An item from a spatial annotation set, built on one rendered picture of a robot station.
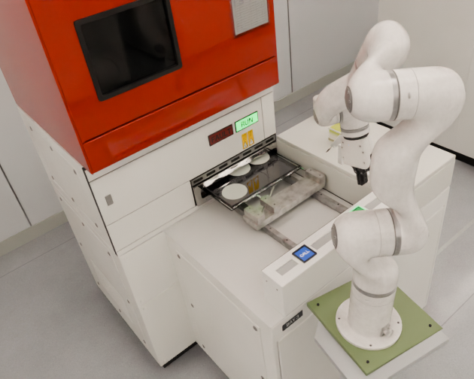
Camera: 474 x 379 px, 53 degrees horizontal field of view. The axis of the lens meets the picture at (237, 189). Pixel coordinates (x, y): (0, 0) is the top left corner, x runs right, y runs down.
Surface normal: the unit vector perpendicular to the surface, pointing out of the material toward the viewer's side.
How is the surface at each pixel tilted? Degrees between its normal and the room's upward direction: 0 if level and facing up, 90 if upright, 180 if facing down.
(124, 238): 90
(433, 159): 0
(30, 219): 90
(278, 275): 0
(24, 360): 0
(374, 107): 83
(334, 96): 63
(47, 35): 90
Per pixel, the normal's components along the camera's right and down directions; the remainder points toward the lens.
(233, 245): -0.11, -0.78
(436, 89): 0.01, 0.06
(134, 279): 0.63, 0.42
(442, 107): 0.05, 0.61
